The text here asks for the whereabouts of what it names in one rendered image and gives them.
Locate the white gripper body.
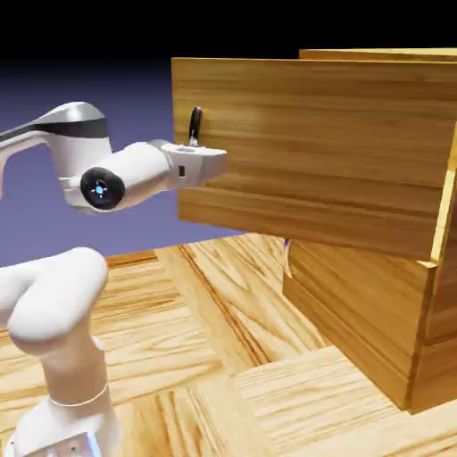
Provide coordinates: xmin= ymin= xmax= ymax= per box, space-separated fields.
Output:
xmin=199 ymin=146 xmax=229 ymax=188

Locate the dark curved metal handle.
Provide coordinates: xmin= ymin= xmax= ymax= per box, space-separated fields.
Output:
xmin=187 ymin=105 xmax=204 ymax=148

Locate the wide wood cabinet door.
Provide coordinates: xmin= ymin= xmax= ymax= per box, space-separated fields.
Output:
xmin=170 ymin=56 xmax=457 ymax=268

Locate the light wood cabinet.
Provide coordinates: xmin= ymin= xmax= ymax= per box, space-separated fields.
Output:
xmin=282 ymin=47 xmax=457 ymax=416

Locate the shiny curved metal handle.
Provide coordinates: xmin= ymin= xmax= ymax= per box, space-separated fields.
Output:
xmin=283 ymin=237 xmax=295 ymax=279

